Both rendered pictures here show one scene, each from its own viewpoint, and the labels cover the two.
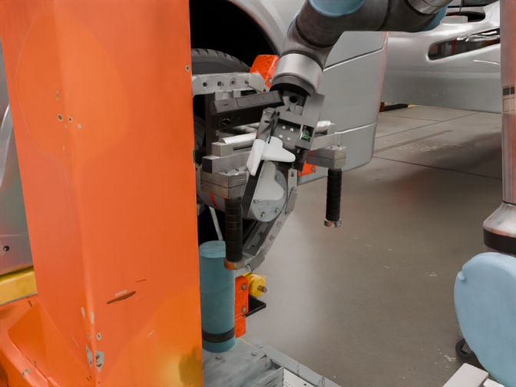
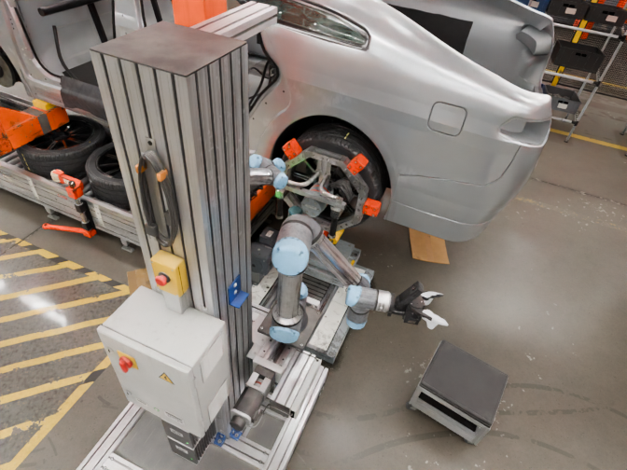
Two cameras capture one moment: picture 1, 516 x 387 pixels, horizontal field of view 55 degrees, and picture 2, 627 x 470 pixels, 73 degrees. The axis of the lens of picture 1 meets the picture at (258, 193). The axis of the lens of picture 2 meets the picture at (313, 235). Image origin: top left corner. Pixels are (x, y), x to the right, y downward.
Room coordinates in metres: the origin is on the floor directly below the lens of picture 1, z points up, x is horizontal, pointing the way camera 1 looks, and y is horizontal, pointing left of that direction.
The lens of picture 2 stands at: (0.31, -1.77, 2.39)
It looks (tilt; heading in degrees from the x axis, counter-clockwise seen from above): 42 degrees down; 64
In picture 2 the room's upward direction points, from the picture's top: 7 degrees clockwise
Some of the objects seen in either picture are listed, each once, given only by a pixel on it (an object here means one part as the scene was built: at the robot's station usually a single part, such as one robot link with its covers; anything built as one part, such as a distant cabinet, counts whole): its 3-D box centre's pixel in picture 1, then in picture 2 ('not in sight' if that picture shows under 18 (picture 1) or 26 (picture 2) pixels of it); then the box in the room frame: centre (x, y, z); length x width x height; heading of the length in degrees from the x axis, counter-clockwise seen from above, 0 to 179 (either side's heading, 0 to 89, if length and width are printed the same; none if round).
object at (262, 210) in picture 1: (239, 186); (317, 198); (1.18, 0.05, 0.85); 0.21 x 0.14 x 0.14; 45
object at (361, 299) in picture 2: not in sight; (361, 297); (0.92, -0.97, 1.21); 0.11 x 0.08 x 0.09; 150
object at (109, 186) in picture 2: not in sight; (134, 172); (0.15, 1.26, 0.39); 0.66 x 0.66 x 0.24
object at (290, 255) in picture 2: not in sight; (289, 288); (0.69, -0.84, 1.19); 0.15 x 0.12 x 0.55; 60
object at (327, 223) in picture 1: (333, 195); (333, 226); (1.19, -0.19, 0.83); 0.04 x 0.04 x 0.16
